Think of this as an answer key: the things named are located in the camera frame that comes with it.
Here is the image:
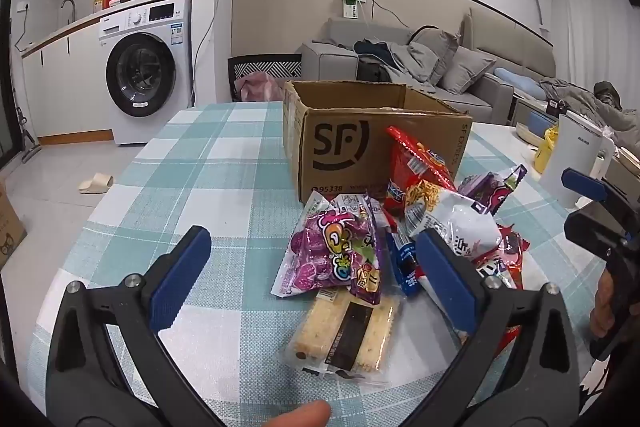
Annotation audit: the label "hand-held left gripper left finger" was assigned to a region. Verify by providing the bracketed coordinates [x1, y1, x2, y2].
[45, 225, 236, 427]

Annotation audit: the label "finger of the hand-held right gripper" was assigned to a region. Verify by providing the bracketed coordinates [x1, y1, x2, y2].
[561, 168, 640, 220]
[564, 202, 633, 260]

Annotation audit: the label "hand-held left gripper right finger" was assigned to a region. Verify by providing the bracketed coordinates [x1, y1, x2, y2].
[405, 228, 596, 427]

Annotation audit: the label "blue snack packet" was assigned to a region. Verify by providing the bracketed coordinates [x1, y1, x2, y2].
[387, 229, 425, 297]

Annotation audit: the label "small purple snack packet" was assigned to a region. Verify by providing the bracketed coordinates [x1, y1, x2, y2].
[347, 194, 388, 306]

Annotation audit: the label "purple and white snack packet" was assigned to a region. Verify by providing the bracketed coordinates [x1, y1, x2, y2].
[457, 164, 528, 215]

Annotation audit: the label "red chip bag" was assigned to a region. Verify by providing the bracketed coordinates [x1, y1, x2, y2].
[384, 126, 458, 218]

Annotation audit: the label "purple candy bag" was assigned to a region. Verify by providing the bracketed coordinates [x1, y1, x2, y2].
[270, 192, 371, 299]

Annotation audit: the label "clear cracker packet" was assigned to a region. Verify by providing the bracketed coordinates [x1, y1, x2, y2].
[282, 289, 403, 383]

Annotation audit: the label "brown cardboard box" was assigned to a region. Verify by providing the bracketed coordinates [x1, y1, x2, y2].
[281, 80, 473, 204]

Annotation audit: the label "person's right hand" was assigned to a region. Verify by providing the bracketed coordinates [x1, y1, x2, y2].
[590, 264, 626, 339]

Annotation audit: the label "person's left hand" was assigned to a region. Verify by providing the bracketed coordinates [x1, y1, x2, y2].
[260, 399, 332, 427]

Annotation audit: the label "white electric kettle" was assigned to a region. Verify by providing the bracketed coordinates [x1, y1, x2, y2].
[540, 112, 616, 210]

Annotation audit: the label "yellow bag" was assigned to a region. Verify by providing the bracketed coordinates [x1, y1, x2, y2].
[534, 127, 558, 172]

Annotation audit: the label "grey blanket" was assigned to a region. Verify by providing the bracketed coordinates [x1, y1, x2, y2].
[540, 77, 640, 142]

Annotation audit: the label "dark round bundle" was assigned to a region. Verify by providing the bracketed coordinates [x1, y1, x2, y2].
[594, 81, 623, 110]

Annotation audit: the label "checkered tablecloth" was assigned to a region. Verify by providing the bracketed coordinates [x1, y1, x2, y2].
[25, 102, 606, 427]

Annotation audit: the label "light blue pillow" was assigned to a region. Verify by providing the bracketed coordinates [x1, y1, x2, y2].
[495, 67, 546, 100]

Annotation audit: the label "beige slipper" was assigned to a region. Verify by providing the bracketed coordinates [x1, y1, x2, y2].
[77, 174, 115, 194]

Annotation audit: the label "white curtain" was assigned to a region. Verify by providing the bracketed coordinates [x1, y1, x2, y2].
[550, 0, 640, 118]

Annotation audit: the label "grey pillow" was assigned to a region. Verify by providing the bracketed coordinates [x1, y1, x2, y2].
[390, 27, 461, 85]
[440, 46, 496, 95]

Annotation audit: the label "printed cardboard box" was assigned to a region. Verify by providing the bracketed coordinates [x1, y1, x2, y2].
[0, 179, 27, 268]

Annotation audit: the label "white washing machine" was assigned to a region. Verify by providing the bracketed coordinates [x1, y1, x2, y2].
[96, 0, 195, 146]

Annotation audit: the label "pink bag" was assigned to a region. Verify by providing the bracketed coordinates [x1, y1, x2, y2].
[239, 73, 281, 102]

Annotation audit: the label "black patterned chair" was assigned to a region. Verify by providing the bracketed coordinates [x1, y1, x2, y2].
[227, 53, 303, 104]

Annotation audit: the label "white kitchen base cabinet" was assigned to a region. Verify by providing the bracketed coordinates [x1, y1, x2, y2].
[22, 14, 116, 144]

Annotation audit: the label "dark clothes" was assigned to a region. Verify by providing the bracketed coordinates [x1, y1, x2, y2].
[352, 39, 396, 82]

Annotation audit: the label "grey sofa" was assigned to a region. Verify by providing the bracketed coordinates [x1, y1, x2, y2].
[295, 7, 556, 125]

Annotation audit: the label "green and white wall device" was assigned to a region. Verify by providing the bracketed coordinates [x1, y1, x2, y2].
[340, 0, 368, 20]

